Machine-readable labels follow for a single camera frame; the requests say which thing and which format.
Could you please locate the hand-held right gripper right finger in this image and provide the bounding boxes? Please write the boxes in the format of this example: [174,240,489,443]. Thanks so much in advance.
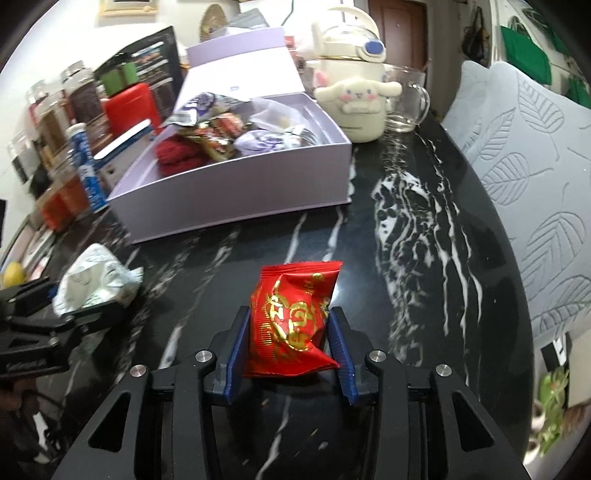
[329,307,543,480]

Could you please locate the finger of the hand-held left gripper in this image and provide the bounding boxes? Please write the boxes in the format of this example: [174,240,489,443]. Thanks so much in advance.
[0,276,61,315]
[0,305,130,352]

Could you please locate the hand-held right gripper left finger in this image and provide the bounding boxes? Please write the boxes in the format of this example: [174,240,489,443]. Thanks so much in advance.
[51,305,252,480]

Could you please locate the silver white foil packet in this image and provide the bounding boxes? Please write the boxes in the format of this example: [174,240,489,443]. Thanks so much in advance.
[52,243,144,317]

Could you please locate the red gold snack packet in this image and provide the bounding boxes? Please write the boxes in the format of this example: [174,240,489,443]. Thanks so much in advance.
[242,261,345,379]

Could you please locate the purple gift box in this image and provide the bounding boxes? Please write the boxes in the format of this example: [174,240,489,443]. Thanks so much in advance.
[107,27,354,245]

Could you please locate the brown green snack packet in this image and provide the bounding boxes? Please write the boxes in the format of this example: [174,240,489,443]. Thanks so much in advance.
[178,115,250,162]

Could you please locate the purple print plastic bag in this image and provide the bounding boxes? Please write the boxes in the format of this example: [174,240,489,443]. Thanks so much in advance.
[166,92,227,125]

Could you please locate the clear zip bag of nuts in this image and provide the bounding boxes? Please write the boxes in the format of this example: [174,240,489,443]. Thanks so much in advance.
[249,97,308,134]

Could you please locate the blue tablet tube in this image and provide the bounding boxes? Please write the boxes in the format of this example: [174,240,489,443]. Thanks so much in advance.
[66,124,108,213]

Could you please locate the white blue medicine box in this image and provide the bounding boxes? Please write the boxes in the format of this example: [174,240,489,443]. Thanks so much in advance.
[95,119,160,197]

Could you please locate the row of spice jars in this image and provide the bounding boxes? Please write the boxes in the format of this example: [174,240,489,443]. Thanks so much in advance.
[7,60,139,232]

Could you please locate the red knitted item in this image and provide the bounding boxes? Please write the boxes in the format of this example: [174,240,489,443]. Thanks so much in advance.
[154,134,208,176]

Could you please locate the red plastic container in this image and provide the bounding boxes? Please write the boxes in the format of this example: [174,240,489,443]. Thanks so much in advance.
[102,83,162,139]

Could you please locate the purple ribbon sachet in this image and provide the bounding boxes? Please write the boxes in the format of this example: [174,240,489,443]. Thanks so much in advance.
[233,127,289,160]

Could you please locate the green plant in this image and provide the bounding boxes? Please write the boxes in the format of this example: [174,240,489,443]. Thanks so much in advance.
[536,367,573,455]

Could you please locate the cream cartoon water bottle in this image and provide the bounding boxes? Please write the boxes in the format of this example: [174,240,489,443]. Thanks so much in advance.
[311,6,402,144]

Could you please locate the clear glass cup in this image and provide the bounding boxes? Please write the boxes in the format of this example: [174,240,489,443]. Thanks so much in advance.
[383,66,431,134]

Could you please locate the large grey leaf-pattern cushion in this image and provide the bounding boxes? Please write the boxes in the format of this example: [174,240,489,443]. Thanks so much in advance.
[443,60,591,347]

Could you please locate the black printed box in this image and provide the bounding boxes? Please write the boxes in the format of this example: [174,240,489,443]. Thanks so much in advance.
[95,26,185,125]

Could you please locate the cream intercom panel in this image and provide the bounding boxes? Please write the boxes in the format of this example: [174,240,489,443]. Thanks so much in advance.
[99,0,160,17]

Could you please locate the clear plastic bags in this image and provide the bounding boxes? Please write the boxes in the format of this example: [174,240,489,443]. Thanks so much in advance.
[284,34,319,70]

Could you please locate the woven fan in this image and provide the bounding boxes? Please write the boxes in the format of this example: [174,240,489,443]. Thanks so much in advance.
[199,4,238,41]

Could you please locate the brown door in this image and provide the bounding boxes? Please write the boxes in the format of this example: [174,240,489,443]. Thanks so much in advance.
[368,0,428,70]

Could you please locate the grey plastic bag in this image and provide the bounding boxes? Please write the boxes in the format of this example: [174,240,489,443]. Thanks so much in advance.
[228,9,271,29]

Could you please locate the dark hanging bag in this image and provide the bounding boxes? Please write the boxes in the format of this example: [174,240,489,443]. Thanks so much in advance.
[462,7,485,61]

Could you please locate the green tote bag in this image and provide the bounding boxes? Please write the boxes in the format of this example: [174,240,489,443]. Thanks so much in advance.
[568,76,591,104]
[501,25,552,86]

